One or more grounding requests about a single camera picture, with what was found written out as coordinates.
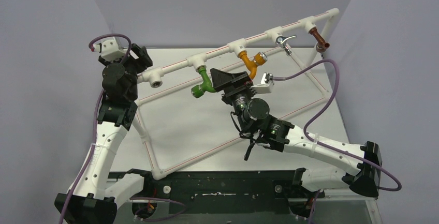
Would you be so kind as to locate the chrome lever water faucet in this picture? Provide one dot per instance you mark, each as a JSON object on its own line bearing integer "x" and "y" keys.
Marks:
{"x": 282, "y": 42}

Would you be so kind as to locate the orange water faucet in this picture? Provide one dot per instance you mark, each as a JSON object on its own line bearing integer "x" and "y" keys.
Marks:
{"x": 259, "y": 59}

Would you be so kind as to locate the white PVC pipe frame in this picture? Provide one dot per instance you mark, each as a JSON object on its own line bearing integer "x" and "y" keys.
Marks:
{"x": 238, "y": 47}

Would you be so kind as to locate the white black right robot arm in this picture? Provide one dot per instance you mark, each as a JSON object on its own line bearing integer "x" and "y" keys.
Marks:
{"x": 251, "y": 117}

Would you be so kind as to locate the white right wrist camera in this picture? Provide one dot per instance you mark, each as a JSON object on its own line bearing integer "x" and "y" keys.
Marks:
{"x": 265, "y": 86}

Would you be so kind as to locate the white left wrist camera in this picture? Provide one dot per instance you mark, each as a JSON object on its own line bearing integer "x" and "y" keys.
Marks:
{"x": 109, "y": 50}

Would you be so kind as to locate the green water faucet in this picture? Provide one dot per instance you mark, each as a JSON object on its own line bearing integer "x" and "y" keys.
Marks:
{"x": 199, "y": 90}

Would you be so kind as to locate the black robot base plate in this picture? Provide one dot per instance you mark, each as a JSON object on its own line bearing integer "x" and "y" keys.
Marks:
{"x": 217, "y": 192}

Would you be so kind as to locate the brown water faucet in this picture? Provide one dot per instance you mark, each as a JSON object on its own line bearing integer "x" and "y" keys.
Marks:
{"x": 321, "y": 44}

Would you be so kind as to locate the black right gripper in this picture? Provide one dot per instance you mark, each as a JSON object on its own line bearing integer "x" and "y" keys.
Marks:
{"x": 233, "y": 85}

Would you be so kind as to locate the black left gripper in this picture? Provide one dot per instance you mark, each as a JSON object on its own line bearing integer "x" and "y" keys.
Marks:
{"x": 143, "y": 61}

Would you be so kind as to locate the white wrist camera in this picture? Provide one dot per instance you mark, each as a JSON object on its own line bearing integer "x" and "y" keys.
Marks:
{"x": 109, "y": 50}
{"x": 265, "y": 86}

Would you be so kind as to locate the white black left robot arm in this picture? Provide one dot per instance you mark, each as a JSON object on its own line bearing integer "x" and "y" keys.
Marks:
{"x": 90, "y": 199}

